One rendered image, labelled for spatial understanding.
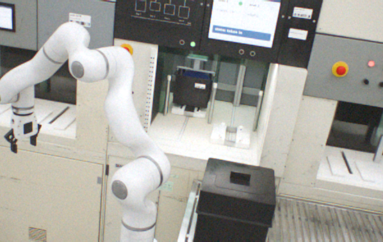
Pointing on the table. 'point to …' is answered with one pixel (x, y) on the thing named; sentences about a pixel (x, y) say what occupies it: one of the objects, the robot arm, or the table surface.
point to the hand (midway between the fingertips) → (24, 146)
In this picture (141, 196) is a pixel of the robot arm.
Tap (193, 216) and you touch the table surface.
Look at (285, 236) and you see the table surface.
